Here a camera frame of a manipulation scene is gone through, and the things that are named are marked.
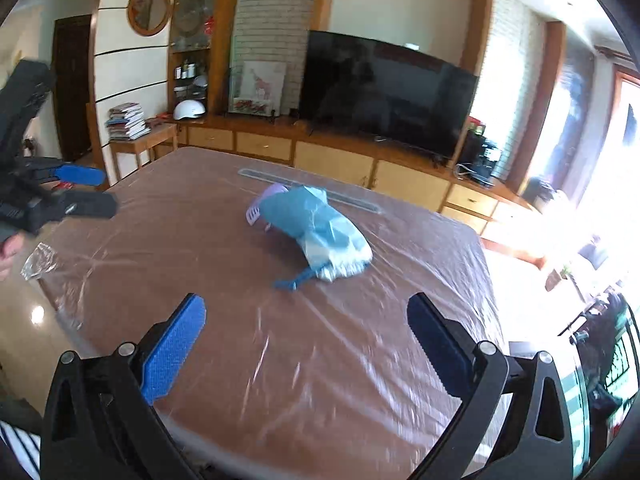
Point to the white helmet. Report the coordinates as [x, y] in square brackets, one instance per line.
[189, 111]

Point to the stack of books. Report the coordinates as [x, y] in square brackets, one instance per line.
[125, 122]

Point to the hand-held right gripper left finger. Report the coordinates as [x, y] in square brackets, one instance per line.
[172, 350]

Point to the black flat television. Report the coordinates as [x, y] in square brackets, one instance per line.
[385, 90]

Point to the black coffee machine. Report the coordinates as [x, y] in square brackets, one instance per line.
[480, 157]

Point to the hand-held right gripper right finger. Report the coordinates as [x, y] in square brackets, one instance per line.
[440, 350]

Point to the purple hair roller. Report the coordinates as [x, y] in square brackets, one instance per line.
[255, 212]

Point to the dark wooden door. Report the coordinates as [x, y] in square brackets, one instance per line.
[72, 90]

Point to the person's left hand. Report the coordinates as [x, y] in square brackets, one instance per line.
[10, 252]

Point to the glass display cabinet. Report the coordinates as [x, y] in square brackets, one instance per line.
[192, 10]

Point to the small wooden side table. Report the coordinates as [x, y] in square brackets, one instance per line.
[160, 135]

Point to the giraffe picture canvas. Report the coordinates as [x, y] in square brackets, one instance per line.
[257, 87]

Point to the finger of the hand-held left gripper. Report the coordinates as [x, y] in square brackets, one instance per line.
[82, 175]
[90, 205]

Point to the striped shirt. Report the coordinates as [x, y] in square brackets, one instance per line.
[17, 452]

